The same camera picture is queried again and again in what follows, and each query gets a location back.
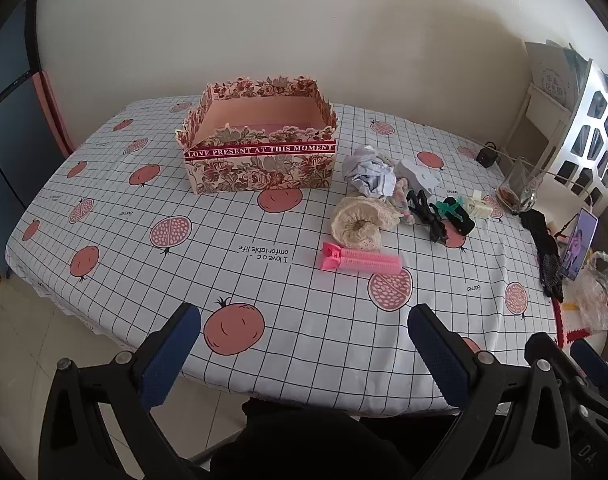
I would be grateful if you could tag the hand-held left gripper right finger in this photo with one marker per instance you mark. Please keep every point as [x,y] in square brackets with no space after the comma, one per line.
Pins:
[438,355]

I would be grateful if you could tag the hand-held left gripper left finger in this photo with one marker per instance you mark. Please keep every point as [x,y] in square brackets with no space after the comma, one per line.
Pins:
[169,355]

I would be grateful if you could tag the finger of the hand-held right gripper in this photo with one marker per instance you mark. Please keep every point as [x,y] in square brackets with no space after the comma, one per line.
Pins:
[591,365]
[541,345]

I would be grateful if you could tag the green hair clip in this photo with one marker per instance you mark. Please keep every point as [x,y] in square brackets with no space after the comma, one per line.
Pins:
[448,207]

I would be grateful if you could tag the cream lace scrunchie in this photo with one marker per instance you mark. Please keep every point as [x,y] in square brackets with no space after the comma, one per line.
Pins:
[359,225]

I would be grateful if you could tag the floral paper box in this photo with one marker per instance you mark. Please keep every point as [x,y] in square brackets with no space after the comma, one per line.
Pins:
[259,170]

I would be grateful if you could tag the desktop with grid fruit tablecloth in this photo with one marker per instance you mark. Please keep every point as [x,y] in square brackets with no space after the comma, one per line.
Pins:
[284,320]

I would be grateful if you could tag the clear plastic bag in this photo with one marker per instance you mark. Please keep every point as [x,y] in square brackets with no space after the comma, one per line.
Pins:
[596,300]

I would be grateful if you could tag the black dotted glove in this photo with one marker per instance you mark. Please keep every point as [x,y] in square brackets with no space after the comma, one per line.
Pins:
[551,272]

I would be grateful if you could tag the smartphone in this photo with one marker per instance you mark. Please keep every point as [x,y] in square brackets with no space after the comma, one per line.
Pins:
[578,245]

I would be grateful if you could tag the pink hair roller clip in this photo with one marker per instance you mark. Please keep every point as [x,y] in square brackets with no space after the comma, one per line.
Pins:
[356,261]

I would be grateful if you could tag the black hair claw clip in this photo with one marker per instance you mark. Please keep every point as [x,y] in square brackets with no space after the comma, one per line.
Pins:
[426,217]

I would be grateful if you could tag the cream hair claw clip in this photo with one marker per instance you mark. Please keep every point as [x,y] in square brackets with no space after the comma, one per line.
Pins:
[479,206]

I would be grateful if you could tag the person's dark clothing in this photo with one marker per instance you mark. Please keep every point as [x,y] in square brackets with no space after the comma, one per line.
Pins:
[309,445]

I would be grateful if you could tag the glass mug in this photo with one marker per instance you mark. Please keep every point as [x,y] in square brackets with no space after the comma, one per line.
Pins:
[521,185]

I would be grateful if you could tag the black charger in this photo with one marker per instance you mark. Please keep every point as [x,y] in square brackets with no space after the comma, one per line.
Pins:
[486,154]

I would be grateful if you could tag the cream wooden shelf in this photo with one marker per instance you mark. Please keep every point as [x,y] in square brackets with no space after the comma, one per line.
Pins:
[543,120]

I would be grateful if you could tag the white cutout rack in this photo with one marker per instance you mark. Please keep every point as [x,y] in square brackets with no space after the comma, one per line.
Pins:
[583,110]

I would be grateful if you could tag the blue door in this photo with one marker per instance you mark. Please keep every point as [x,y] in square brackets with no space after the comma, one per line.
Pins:
[9,135]

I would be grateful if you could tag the white album book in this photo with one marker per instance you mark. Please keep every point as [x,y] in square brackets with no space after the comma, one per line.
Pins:
[551,72]

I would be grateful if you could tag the pink door frame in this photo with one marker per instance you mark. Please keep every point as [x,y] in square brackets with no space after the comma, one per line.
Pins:
[51,110]

